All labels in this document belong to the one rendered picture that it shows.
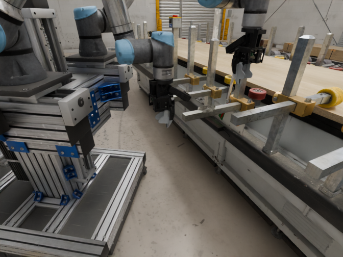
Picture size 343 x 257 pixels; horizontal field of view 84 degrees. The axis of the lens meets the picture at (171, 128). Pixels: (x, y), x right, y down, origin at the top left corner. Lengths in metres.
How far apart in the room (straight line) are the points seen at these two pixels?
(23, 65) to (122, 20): 0.35
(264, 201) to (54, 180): 1.33
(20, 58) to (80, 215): 0.91
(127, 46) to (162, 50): 0.11
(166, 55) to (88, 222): 1.01
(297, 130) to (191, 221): 0.89
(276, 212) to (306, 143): 0.54
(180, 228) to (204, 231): 0.16
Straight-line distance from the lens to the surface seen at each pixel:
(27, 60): 0.79
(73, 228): 1.31
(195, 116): 0.84
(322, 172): 0.50
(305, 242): 1.41
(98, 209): 1.33
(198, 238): 1.41
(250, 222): 1.56
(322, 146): 1.07
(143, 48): 0.65
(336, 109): 1.02
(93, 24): 1.17
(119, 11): 0.76
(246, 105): 0.96
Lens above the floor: 1.23
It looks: 31 degrees down
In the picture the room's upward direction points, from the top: straight up
